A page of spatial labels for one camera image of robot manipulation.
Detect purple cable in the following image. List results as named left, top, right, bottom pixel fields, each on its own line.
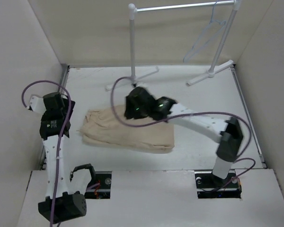
left=110, top=77, right=256, bottom=190
left=21, top=79, right=101, bottom=227

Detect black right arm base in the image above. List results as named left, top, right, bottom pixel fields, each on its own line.
left=195, top=170, right=242, bottom=199

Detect light blue wire hanger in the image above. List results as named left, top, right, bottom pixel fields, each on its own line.
left=183, top=0, right=227, bottom=63

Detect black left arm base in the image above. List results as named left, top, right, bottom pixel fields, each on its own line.
left=85, top=172, right=112, bottom=200

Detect white clothes rack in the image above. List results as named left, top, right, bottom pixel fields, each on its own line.
left=117, top=0, right=241, bottom=87

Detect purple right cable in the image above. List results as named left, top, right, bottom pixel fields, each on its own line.
left=110, top=77, right=256, bottom=190

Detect beige trousers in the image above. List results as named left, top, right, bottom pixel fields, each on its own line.
left=80, top=107, right=175, bottom=154

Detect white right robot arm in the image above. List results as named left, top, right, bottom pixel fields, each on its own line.
left=124, top=87, right=243, bottom=187

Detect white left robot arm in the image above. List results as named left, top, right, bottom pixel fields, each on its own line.
left=38, top=92, right=97, bottom=224

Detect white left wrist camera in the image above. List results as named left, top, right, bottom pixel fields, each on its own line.
left=26, top=95, right=46, bottom=114

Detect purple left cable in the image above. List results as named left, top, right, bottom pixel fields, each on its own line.
left=21, top=79, right=101, bottom=227

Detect aluminium table edge rail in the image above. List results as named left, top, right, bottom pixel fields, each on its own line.
left=39, top=63, right=71, bottom=171

